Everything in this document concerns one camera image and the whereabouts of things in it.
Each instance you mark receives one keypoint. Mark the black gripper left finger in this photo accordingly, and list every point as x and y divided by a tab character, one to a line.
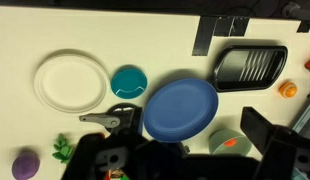
105	156

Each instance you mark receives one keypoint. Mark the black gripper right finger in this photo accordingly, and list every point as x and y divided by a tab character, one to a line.
261	133

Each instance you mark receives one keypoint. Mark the red toy tomato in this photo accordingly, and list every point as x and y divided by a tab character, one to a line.
230	142

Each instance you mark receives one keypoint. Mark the mint green bowl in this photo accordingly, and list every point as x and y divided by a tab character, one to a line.
217	143

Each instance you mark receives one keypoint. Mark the green toy leaf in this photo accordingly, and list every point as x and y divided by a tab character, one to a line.
63	150

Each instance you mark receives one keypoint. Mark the light blue toy oven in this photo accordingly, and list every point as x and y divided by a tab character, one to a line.
306	121

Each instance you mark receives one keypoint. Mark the orange half toy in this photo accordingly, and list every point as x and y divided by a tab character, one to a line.
288	89

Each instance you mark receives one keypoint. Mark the black ribbed tray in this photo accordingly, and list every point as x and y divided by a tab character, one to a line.
250	68

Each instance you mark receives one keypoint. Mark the small teal plate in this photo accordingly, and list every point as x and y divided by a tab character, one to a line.
129	83

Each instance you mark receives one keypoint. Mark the purple toy fruit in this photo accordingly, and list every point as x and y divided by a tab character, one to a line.
25	166

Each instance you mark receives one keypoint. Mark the white paper plate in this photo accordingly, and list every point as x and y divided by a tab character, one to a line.
71	83

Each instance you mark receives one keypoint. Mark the large blue plate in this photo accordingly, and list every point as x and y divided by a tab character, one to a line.
181	110

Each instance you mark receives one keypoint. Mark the black tape patch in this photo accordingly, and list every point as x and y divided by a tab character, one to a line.
241	26
305	26
223	26

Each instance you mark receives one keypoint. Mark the long black tape strip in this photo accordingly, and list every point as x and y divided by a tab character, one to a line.
204	36

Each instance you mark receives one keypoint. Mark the gray clamp knob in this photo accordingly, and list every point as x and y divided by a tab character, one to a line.
291	8

